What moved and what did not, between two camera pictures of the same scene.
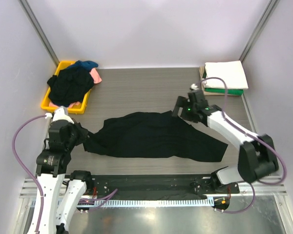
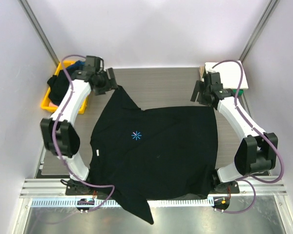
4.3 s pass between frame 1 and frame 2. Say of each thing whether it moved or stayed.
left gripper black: moved
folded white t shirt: stayed
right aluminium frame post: stayed
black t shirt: moved
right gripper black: moved
